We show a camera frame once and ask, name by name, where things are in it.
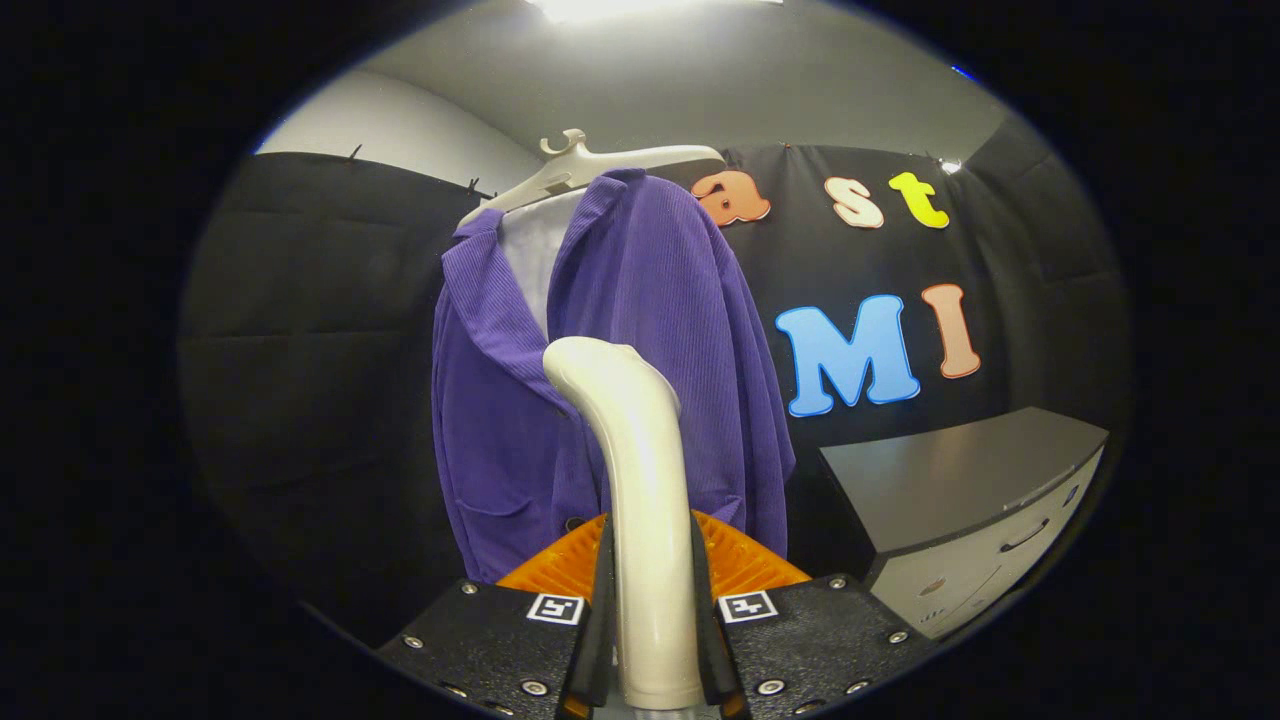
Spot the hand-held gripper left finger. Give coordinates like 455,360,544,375
375,513,616,720

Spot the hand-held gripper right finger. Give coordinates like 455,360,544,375
690,510,941,720

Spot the white garment steamer head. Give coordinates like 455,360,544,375
543,337,706,711

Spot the purple corduroy jacket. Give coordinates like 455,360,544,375
432,168,796,584

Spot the grey cabinet with dark top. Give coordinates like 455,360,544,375
820,406,1111,641

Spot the white plastic hanger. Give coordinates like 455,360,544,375
457,128,726,231

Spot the large ceiling light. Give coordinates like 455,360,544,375
530,0,786,23

